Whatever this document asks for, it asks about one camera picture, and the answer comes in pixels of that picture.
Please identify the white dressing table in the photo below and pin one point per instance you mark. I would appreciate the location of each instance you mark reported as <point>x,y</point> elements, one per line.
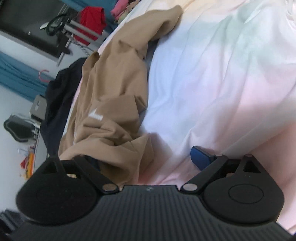
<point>41,153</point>

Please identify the tan hoodie jacket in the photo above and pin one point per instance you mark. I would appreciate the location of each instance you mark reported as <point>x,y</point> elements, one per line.
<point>105,119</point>

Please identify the left blue curtain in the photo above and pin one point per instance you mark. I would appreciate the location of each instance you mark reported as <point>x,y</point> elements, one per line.
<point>22,79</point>

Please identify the dark navy garment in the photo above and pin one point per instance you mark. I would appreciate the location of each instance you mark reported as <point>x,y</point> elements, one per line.
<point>59,96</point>

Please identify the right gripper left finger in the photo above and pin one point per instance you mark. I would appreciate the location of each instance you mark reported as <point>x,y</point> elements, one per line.
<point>98,180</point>

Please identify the silver tripod stand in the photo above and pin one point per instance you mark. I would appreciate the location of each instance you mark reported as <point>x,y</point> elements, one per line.
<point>83,37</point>

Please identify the red garment on stand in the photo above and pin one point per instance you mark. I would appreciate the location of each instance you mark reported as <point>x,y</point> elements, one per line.
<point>93,18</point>

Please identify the pink garment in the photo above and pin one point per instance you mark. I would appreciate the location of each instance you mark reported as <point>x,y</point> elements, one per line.
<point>119,8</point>

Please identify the pastel tie-dye bed sheet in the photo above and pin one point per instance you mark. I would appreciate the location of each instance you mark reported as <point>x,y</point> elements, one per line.
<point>222,79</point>

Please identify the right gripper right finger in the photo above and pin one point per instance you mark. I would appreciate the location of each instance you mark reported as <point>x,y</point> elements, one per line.
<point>208,164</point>

